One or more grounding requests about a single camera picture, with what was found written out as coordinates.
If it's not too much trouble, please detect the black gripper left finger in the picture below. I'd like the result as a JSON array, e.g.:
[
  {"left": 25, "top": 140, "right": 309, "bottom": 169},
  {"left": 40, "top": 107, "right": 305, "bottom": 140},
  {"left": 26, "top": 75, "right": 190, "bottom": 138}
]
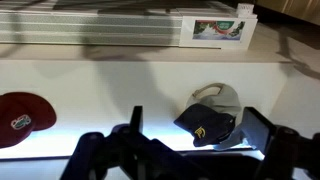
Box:
[{"left": 59, "top": 105, "right": 208, "bottom": 180}]

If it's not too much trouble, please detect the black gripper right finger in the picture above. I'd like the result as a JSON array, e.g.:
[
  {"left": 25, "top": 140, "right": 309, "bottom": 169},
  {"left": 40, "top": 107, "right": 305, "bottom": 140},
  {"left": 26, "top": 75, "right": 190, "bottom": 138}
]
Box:
[{"left": 240, "top": 106, "right": 320, "bottom": 180}]

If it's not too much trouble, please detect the light grey cap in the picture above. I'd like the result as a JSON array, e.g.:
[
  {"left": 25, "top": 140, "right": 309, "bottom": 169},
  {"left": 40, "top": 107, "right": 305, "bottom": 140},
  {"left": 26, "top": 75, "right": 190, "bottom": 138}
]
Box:
[{"left": 185, "top": 82, "right": 243, "bottom": 118}]

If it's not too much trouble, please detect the navy cap with yellow logo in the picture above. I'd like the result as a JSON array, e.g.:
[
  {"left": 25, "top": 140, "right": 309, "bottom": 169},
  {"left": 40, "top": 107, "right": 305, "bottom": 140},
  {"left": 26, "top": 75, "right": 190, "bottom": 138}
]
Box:
[{"left": 173, "top": 103, "right": 236, "bottom": 148}]

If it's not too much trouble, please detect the maroon baseball cap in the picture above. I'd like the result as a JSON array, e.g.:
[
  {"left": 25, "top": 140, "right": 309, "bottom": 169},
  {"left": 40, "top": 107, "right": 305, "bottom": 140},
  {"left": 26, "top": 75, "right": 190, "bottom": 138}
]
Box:
[{"left": 0, "top": 91, "right": 58, "bottom": 149}]

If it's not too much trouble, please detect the small white box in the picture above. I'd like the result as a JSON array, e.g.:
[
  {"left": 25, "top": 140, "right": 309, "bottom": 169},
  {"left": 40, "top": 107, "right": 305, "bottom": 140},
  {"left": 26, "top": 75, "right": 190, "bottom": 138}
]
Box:
[{"left": 235, "top": 3, "right": 255, "bottom": 17}]

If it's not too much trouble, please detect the white radiator heater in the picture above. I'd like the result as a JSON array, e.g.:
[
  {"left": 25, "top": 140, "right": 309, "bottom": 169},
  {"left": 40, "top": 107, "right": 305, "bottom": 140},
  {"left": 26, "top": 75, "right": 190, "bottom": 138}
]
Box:
[{"left": 0, "top": 8, "right": 184, "bottom": 48}]

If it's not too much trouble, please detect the beige drawer cabinet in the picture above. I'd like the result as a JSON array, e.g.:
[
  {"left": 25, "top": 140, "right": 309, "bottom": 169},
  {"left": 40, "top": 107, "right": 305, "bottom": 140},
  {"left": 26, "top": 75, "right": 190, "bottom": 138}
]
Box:
[{"left": 256, "top": 0, "right": 320, "bottom": 26}]

